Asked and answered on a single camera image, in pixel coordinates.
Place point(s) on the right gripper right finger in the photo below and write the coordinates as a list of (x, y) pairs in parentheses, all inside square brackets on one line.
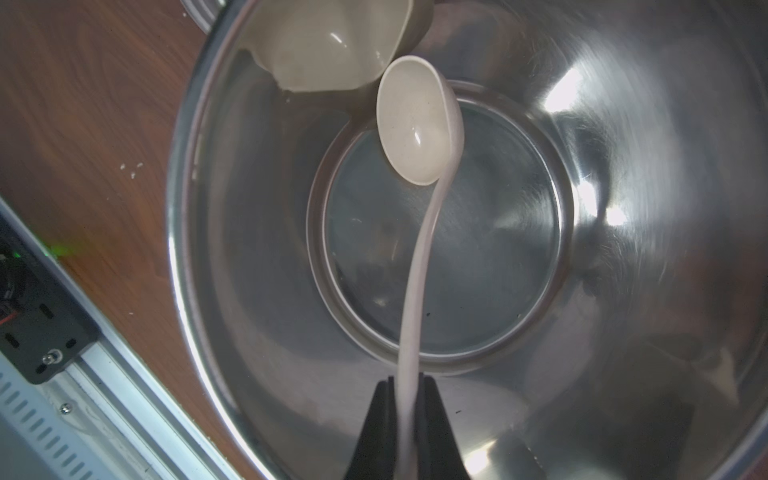
[(438, 456)]

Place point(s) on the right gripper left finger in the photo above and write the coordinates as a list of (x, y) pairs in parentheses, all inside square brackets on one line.
[(376, 448)]

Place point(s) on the stainless steel pot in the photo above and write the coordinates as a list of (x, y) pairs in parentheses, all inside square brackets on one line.
[(596, 302)]

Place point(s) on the cream plastic ladle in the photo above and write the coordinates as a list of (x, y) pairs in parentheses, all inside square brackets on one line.
[(421, 130)]

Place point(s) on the aluminium mounting rail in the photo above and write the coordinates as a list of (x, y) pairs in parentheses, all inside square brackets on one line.
[(105, 416)]

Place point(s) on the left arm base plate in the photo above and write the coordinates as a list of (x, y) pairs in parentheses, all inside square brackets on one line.
[(43, 327)]

